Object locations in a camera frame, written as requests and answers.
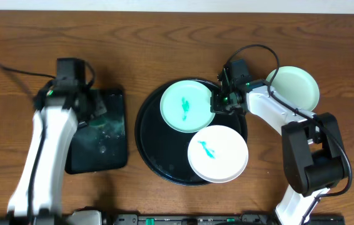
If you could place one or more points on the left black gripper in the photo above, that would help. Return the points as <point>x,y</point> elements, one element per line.
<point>92,106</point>

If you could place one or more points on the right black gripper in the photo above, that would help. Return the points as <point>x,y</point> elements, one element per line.
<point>216,106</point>

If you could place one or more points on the mint green plate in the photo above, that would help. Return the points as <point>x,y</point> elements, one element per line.
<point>185,106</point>

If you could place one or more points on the pale green plate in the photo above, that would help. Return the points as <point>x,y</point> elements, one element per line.
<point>296,87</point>

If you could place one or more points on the green yellow sponge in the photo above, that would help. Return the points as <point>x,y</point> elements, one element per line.
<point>98,123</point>

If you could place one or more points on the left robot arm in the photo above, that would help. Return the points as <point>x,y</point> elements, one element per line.
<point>37,198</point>

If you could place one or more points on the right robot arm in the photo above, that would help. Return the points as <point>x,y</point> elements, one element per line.
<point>314,159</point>

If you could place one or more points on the black rectangular tray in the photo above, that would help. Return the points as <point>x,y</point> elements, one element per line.
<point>93,150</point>

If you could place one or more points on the black round tray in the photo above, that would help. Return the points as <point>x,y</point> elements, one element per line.
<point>165,150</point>

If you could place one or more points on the white plate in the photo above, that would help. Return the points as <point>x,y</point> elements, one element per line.
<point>218,154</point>

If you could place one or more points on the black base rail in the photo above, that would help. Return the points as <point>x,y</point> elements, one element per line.
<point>246,218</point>

